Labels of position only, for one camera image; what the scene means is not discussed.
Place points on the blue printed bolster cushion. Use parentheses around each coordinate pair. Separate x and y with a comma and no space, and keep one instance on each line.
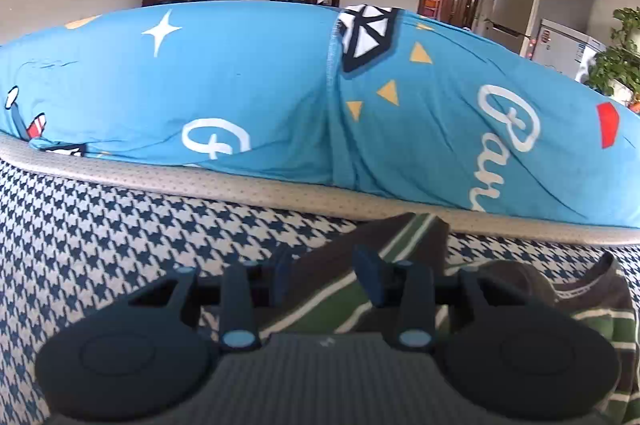
(250,80)

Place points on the large green potted plant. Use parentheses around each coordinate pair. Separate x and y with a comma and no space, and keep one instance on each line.
(615,65)

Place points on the green brown striped t-shirt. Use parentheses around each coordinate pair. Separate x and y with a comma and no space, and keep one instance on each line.
(325,305)

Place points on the houndstooth sofa cover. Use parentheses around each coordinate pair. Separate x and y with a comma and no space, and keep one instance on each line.
(100,230)

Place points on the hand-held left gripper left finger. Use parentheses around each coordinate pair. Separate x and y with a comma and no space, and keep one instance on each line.
(280,277)

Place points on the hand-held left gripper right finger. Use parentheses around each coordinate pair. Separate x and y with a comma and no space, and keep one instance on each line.
(370,275)

